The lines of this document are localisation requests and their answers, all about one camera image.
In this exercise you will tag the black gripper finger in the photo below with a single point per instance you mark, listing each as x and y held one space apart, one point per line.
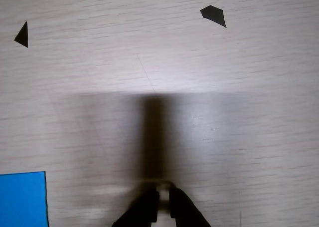
145 209
183 209

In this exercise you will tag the black tall triangle tape mark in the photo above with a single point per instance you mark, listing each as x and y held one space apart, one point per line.
23 36

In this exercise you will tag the blue paper sheet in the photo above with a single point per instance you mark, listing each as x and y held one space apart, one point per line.
22 199

